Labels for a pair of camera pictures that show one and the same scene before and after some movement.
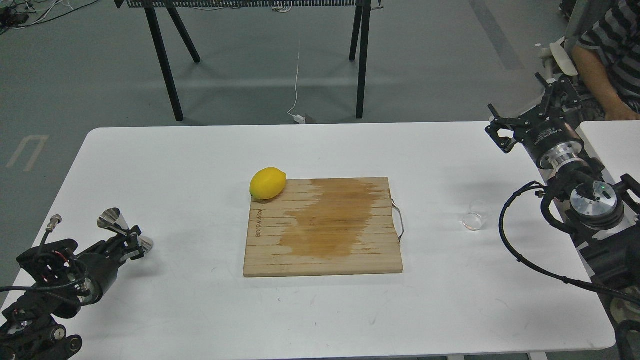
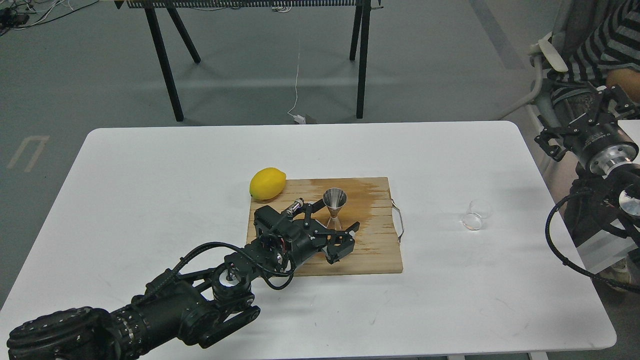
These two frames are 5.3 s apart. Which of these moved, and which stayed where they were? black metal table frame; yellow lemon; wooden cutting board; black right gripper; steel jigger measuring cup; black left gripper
Moved: black left gripper; steel jigger measuring cup; black right gripper
Stayed: black metal table frame; wooden cutting board; yellow lemon
